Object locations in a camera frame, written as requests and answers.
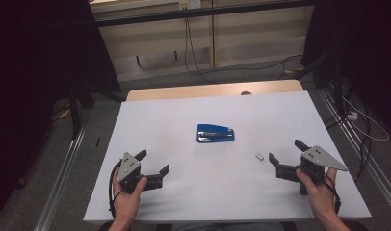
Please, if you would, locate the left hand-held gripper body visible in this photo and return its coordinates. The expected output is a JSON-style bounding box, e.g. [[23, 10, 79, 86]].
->
[[117, 152, 164, 194]]

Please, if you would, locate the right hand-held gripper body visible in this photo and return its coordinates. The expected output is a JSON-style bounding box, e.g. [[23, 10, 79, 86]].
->
[[275, 145, 349, 186]]

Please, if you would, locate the blue stapler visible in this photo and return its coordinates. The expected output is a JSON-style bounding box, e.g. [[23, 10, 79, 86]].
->
[[196, 123, 236, 144]]

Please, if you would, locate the person's left hand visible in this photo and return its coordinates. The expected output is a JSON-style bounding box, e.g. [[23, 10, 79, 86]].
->
[[111, 167, 148, 224]]

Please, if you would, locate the person's right hand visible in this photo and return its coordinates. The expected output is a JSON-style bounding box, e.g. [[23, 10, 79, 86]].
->
[[295, 168, 341, 222]]

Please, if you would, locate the white table cover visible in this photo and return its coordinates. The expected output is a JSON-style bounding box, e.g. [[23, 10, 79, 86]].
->
[[83, 90, 372, 223]]

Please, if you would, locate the black metal stand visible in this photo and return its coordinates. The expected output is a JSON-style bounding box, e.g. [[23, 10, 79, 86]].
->
[[293, 52, 346, 117], [67, 81, 125, 140]]

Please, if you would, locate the wooden table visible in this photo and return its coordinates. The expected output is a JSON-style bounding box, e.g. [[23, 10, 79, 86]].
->
[[125, 79, 304, 102]]

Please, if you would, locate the beige wooden cabinet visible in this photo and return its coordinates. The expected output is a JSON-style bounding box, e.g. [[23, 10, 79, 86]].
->
[[90, 0, 315, 83]]

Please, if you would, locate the black curtain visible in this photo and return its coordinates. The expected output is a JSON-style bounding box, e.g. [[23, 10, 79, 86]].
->
[[0, 0, 122, 222], [300, 0, 391, 136]]

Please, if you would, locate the black horizontal bar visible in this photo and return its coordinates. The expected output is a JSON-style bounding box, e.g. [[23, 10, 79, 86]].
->
[[93, 0, 317, 28]]

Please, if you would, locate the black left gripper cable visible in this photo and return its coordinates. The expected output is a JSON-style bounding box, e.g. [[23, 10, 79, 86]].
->
[[108, 161, 124, 219]]

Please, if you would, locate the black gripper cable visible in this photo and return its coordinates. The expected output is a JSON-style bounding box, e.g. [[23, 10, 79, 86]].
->
[[323, 174, 342, 215], [108, 161, 124, 219]]

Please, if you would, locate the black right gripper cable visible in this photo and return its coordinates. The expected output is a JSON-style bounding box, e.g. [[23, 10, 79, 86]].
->
[[323, 174, 342, 215]]

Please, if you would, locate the aluminium floor rail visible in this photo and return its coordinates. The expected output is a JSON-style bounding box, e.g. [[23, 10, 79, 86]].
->
[[318, 88, 391, 211], [33, 126, 87, 231]]

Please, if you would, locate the looped black floor cable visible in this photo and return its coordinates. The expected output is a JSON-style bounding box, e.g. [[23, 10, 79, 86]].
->
[[323, 92, 373, 182]]

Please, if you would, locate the white cable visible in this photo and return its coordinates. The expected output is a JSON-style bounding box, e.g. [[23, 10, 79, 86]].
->
[[342, 95, 390, 142]]

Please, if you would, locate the long black floor cable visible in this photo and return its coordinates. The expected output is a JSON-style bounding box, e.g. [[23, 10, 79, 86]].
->
[[212, 54, 304, 81]]

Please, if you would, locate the black hanging cable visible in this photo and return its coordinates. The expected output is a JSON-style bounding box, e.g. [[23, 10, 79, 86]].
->
[[183, 15, 202, 78], [186, 15, 214, 83]]

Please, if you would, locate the white wall socket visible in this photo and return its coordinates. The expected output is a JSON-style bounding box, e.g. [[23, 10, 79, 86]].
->
[[178, 0, 202, 10]]

